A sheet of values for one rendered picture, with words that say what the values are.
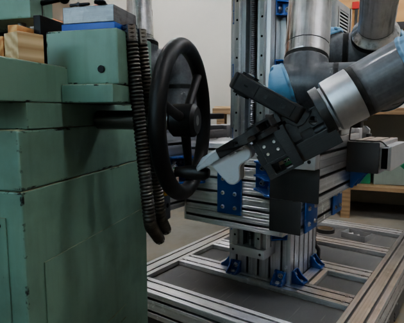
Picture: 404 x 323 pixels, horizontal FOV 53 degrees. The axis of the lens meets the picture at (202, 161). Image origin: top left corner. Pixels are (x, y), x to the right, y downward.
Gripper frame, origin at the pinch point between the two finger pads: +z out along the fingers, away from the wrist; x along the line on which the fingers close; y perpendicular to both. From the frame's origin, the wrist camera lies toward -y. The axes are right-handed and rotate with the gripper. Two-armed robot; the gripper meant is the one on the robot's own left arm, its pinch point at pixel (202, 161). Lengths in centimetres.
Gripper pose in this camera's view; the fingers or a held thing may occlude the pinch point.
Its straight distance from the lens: 63.0
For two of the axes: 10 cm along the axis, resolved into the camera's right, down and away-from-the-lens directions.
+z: -8.3, 4.7, 2.9
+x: 2.7, -1.2, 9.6
